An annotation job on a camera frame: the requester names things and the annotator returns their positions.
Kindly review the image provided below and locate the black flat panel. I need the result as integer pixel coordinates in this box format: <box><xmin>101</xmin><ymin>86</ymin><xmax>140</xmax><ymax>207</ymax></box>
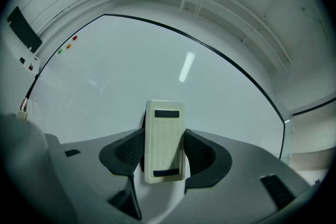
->
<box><xmin>6</xmin><ymin>6</ymin><xmax>43</xmax><ymax>53</ymax></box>

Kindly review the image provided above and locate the white marker holder box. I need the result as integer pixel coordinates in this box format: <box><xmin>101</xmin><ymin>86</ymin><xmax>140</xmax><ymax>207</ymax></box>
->
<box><xmin>17</xmin><ymin>97</ymin><xmax>34</xmax><ymax>121</ymax></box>

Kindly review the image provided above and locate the white eraser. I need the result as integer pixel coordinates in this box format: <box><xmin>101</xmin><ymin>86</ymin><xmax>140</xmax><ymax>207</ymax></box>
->
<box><xmin>143</xmin><ymin>99</ymin><xmax>186</xmax><ymax>184</ymax></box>

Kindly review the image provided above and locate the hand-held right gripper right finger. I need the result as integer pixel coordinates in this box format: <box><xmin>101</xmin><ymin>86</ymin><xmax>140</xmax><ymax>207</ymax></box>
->
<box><xmin>167</xmin><ymin>128</ymin><xmax>316</xmax><ymax>224</ymax></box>

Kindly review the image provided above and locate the white whiteboard black frame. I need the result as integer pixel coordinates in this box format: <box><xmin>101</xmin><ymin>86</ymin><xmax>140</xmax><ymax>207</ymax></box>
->
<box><xmin>26</xmin><ymin>13</ymin><xmax>286</xmax><ymax>161</ymax></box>

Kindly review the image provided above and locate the frosted glass door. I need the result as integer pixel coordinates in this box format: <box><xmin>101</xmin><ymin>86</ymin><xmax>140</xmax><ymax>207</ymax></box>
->
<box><xmin>287</xmin><ymin>98</ymin><xmax>336</xmax><ymax>155</ymax></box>

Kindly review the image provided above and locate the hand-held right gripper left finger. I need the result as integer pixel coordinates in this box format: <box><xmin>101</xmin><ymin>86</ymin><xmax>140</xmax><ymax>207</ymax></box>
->
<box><xmin>46</xmin><ymin>127</ymin><xmax>146</xmax><ymax>220</ymax></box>

